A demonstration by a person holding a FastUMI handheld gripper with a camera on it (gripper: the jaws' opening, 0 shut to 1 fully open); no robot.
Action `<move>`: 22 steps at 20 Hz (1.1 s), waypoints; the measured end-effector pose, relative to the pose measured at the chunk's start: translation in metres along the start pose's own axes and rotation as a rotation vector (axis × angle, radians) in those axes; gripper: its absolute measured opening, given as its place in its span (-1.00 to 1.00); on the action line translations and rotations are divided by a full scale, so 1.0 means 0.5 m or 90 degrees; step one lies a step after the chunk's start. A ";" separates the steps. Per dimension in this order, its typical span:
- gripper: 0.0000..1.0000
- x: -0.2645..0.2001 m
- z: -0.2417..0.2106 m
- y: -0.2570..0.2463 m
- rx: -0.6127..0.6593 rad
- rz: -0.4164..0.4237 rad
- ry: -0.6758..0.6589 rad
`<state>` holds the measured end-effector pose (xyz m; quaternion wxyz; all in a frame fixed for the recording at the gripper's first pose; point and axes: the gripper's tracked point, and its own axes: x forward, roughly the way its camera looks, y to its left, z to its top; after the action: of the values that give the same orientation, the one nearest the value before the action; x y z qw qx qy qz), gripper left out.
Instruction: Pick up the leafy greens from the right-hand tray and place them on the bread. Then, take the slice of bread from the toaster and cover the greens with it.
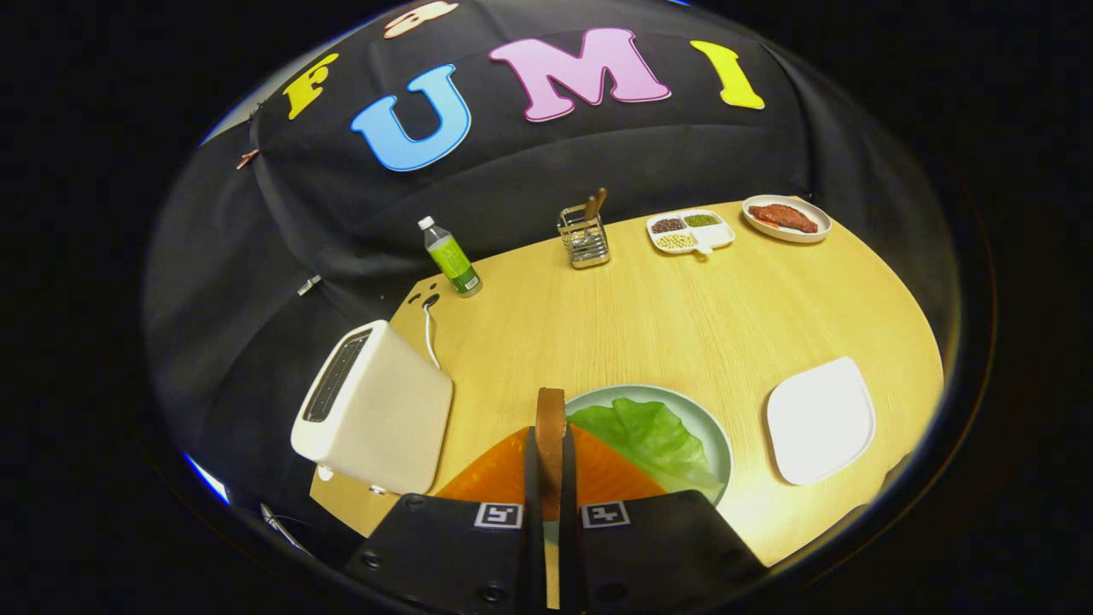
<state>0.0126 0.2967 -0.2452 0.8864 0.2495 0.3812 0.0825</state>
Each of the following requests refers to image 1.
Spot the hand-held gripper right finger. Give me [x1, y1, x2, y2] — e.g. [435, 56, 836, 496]
[559, 423, 769, 612]

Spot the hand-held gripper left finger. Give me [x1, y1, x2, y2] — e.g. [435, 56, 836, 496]
[342, 425, 547, 612]

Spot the toasted bread slice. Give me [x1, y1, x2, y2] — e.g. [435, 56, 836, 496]
[535, 387, 567, 524]

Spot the green lettuce leaf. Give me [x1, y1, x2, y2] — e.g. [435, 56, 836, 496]
[568, 398, 725, 495]

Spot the pale green lettuce plate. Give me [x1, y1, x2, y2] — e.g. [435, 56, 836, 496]
[564, 384, 734, 507]

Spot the white toaster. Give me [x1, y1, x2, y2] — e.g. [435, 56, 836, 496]
[290, 319, 453, 496]

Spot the white square plate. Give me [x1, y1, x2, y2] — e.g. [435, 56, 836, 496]
[766, 356, 877, 487]

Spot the green drink bottle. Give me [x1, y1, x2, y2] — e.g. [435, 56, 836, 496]
[418, 216, 483, 298]

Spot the white divided dish with beans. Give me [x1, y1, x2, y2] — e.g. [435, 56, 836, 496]
[646, 209, 736, 257]

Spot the red cooked meat slice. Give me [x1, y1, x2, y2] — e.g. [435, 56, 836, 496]
[749, 203, 819, 234]

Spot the black backdrop cloth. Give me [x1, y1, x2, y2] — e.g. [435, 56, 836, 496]
[143, 0, 961, 513]

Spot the round white meat plate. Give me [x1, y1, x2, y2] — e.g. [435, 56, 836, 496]
[741, 195, 833, 244]

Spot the white toaster power cable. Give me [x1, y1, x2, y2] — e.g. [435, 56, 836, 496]
[421, 295, 442, 370]

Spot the metal wire utensil holder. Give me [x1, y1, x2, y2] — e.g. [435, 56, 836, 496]
[557, 205, 611, 270]

